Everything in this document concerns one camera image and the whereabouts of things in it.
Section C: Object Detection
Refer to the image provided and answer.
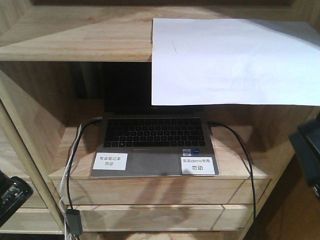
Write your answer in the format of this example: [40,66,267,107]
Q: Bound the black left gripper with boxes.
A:
[0,171,34,223]

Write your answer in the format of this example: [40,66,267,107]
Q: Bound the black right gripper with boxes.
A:
[289,119,320,198]

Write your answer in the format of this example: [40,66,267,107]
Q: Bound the white paper sheet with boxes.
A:
[151,18,320,106]

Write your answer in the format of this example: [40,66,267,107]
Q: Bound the grey usb adapter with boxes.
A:
[66,209,83,236]

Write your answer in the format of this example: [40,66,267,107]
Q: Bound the white label left palmrest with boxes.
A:
[92,152,128,171]

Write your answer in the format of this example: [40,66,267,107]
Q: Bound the white label palmrest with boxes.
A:
[92,152,128,171]
[180,156,218,175]

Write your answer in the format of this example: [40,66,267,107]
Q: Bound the white label right palmrest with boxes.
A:
[180,156,218,175]

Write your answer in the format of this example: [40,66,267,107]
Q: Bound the silver laptop black keyboard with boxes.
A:
[90,62,219,178]

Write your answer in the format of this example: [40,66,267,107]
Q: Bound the light wooden shelf unit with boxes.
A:
[0,0,320,240]

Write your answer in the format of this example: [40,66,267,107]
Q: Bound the white cable left of laptop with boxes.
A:
[58,116,103,240]

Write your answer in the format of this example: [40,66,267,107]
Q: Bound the black cable right of laptop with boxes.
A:
[207,121,257,240]

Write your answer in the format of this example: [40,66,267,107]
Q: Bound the black cable of laptop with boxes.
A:
[207,121,257,240]
[66,119,102,211]

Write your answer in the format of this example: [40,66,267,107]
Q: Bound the black cable left of laptop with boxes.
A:
[66,119,102,211]

